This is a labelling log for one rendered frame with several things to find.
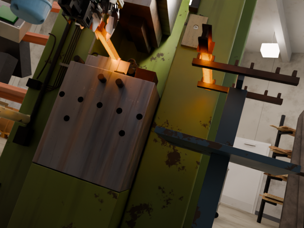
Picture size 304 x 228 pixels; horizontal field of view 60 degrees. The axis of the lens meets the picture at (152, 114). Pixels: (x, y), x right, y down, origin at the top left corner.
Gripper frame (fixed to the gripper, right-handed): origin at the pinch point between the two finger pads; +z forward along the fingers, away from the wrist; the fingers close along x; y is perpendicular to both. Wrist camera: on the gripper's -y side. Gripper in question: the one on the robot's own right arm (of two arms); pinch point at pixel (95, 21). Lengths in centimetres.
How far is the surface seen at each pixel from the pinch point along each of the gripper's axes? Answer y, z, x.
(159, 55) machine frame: -25, 75, 9
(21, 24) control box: 2.2, 13.3, -37.4
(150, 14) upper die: -26.2, 32.6, 7.8
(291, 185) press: 13, 317, 190
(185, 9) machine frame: -59, 74, 16
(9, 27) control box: 5.5, 11.2, -40.5
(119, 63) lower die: 3.3, 27.0, 3.3
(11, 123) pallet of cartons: 56, 543, -407
